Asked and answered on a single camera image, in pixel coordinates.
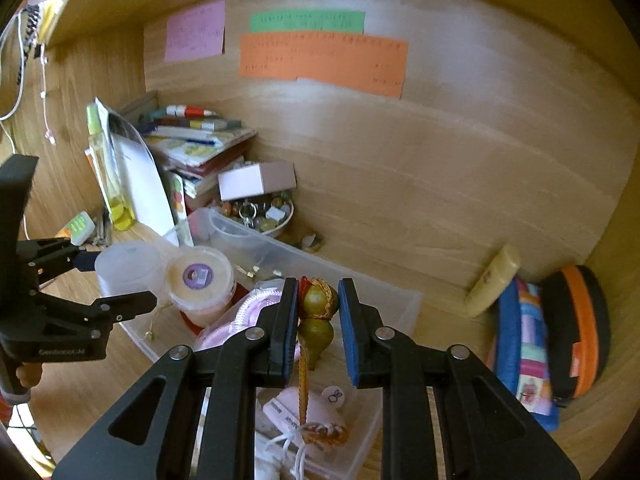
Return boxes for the orange paper note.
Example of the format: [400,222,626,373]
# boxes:
[239,32,408,99]

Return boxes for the beige tub with clear lid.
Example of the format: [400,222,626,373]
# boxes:
[165,249,237,328]

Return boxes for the green white plastic case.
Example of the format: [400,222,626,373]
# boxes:
[55,212,97,246]

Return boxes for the green paper note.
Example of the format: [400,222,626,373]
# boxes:
[250,10,366,35]

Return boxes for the pink sticky note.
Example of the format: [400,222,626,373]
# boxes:
[165,0,226,63]

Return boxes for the dark metal tools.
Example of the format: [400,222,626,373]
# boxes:
[95,210,113,247]

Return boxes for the black orange zip case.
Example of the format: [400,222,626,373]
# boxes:
[540,265,612,408]

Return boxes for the striped pen case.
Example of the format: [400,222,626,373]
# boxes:
[167,104,216,117]

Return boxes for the clear plastic storage box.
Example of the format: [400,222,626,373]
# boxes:
[120,207,423,480]

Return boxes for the white drawstring cloth bag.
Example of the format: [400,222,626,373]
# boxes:
[263,385,348,436]

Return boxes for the pink item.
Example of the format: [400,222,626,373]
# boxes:
[195,280,286,351]

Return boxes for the blue patchwork pouch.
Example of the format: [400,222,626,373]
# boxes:
[487,277,561,433]

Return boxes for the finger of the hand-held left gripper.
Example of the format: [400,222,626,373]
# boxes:
[17,237,101,288]
[37,290,157,333]

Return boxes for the cream tube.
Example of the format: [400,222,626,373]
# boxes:
[465,245,521,318]

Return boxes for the green gourd ornament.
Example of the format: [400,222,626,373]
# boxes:
[297,277,351,446]

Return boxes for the white bowl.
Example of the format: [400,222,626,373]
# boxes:
[212,195,295,237]

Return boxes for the beaded bracelet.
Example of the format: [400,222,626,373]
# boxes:
[22,5,41,41]

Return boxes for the small white cardboard box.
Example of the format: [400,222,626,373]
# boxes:
[218,161,297,201]

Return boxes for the stack of books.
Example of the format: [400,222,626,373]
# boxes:
[135,110,258,211]

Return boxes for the fruit print carton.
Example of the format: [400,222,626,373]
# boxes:
[167,170,188,221]

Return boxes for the white round jar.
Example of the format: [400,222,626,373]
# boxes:
[94,241,168,311]

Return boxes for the pink charm cord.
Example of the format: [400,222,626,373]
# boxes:
[37,45,56,143]

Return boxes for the yellow green bottle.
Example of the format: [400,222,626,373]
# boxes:
[86,104,136,232]

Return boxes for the person's left hand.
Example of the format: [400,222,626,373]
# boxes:
[15,364,42,391]

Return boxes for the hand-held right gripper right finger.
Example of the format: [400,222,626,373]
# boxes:
[337,277,581,480]

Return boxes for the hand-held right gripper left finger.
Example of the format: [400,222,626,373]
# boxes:
[52,277,301,480]

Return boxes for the white cable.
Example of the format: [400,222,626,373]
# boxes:
[0,10,41,161]

